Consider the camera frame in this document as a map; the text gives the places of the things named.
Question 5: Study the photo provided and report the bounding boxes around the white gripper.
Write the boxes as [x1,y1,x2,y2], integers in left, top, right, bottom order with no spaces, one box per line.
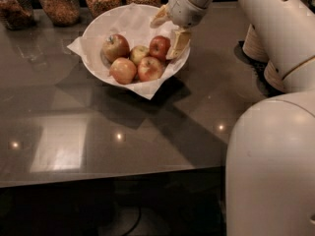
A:
[150,0,207,60]

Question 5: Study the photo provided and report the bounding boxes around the red top apple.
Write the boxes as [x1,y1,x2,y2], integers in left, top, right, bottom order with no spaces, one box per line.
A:
[149,35,170,62]

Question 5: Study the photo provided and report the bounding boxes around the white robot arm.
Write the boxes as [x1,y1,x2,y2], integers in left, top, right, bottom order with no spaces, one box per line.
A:
[151,0,315,236]

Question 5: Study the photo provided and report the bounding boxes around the white bowl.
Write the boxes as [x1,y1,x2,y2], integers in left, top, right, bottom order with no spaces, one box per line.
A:
[80,4,192,89]

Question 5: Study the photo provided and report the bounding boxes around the yellow-green hidden apple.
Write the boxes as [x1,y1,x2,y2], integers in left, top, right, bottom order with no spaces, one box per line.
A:
[129,45,150,66]

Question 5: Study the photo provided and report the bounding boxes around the front right apple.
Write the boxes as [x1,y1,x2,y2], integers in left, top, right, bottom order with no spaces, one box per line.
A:
[138,56,164,82]

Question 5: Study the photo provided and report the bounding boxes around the back left apple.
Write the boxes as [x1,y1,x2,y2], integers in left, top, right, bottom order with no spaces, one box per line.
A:
[101,33,130,63]

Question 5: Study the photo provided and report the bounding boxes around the front left apple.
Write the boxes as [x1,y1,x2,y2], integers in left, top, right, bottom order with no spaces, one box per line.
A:
[109,57,137,85]

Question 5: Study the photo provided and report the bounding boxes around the white paper liner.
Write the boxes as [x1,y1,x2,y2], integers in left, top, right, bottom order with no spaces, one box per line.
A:
[67,2,192,101]

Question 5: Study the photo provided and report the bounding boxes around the back stack paper bowls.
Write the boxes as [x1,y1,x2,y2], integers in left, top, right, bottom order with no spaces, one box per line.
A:
[242,25,269,63]

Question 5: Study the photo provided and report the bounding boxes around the stack paper bowls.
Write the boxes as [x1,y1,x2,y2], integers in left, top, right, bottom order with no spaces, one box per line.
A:
[264,61,285,92]
[242,25,269,63]

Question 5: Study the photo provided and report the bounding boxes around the black rubber mat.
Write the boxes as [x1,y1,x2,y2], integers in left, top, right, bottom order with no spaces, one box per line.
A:
[234,40,281,97]

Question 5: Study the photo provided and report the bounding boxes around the front stack paper bowls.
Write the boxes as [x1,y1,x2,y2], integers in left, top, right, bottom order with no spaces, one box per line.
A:
[264,61,285,92]

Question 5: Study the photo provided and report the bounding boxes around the far left glass jar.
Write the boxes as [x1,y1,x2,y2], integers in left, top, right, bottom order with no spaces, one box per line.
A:
[0,0,34,30]

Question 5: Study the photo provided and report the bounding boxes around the black cables under table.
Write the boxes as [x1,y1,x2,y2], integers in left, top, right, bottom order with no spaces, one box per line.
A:
[117,206,143,236]

